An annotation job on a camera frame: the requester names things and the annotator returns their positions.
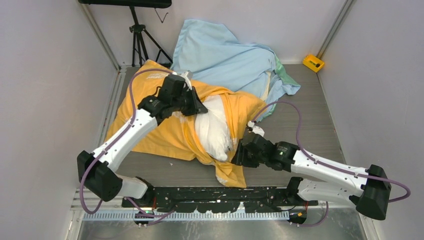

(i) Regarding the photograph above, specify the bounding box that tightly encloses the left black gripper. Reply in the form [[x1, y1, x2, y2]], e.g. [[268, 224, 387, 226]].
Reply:
[[171, 85, 206, 116]]

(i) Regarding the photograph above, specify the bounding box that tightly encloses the white pillow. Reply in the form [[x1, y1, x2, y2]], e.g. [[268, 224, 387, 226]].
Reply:
[[194, 95, 234, 162]]

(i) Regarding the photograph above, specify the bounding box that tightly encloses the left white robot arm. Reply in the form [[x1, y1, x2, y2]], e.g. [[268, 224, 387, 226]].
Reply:
[[76, 71, 208, 207]]

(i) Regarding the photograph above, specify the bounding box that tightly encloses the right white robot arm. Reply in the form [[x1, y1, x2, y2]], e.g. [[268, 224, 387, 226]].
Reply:
[[231, 132, 392, 221]]

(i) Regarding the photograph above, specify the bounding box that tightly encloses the light blue cloth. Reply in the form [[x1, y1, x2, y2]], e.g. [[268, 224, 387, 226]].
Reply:
[[171, 19, 301, 104]]

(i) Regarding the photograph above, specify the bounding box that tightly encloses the yellow box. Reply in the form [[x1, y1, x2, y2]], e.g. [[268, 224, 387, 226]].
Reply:
[[302, 54, 325, 73]]

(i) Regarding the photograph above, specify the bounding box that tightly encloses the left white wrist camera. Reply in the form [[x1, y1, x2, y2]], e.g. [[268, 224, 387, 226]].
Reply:
[[178, 71, 193, 90]]

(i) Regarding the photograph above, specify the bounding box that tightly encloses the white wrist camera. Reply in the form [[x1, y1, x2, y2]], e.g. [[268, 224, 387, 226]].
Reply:
[[178, 71, 193, 90], [246, 121, 265, 137]]

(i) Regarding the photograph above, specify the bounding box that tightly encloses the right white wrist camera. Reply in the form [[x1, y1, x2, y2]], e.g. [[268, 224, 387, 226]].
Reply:
[[246, 121, 265, 137]]

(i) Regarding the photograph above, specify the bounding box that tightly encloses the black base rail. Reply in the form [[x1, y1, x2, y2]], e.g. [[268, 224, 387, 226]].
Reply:
[[71, 185, 342, 223]]

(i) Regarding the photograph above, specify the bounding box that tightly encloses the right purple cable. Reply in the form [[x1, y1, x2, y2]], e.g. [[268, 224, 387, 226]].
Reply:
[[250, 100, 412, 228]]

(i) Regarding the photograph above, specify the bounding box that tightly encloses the purple cable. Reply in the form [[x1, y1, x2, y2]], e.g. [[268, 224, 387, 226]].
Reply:
[[250, 100, 412, 228], [78, 68, 180, 227]]

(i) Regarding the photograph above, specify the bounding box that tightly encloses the black camera tripod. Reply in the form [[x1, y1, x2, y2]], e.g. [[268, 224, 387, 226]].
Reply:
[[129, 6, 173, 68]]

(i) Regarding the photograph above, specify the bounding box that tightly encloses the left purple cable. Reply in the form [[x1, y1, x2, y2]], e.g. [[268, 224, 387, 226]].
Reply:
[[78, 68, 180, 227]]

